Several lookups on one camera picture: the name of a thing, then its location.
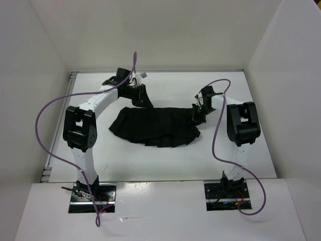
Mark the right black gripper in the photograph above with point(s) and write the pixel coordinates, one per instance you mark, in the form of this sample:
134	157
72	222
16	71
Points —
195	118

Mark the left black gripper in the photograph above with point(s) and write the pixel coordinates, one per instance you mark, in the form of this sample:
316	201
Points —
143	100

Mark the black skirt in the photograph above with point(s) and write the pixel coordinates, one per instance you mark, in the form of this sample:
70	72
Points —
166	127

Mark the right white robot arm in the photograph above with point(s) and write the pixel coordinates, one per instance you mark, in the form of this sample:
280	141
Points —
242	127

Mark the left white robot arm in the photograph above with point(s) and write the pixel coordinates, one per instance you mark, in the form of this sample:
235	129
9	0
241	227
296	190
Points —
80	128

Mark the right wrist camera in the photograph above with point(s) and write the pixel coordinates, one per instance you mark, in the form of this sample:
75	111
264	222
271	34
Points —
199	99

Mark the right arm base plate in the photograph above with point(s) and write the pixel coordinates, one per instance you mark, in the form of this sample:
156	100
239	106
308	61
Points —
216	200

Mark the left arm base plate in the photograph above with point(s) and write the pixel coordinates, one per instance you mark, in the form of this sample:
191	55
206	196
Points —
80	202

